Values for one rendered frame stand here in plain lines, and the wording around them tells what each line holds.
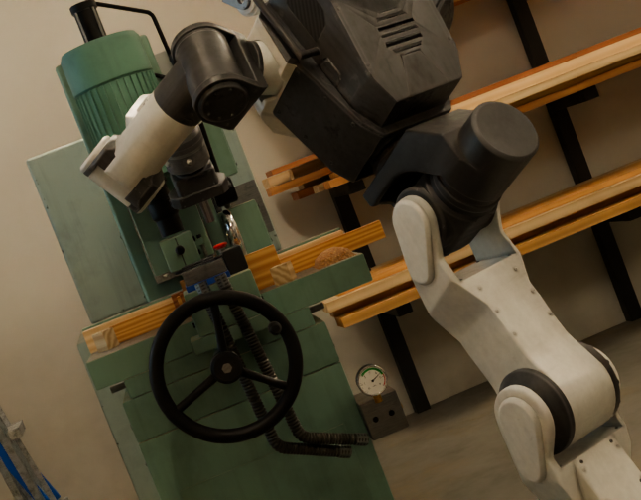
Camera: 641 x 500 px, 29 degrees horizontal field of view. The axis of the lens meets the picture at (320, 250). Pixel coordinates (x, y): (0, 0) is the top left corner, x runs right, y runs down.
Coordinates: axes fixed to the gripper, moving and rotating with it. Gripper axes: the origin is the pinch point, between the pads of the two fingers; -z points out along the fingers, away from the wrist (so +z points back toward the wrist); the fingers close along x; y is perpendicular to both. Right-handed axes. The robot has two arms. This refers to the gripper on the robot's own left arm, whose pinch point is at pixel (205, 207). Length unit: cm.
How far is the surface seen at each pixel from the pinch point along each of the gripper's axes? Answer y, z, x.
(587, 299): 178, -212, 145
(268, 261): 0.5, -17.7, 8.4
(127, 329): 4.9, -23.6, -24.3
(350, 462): -29, -51, 8
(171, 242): 8.4, -9.6, -8.9
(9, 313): 210, -134, -79
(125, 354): -10.2, -18.8, -25.5
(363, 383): -26.8, -35.2, 16.3
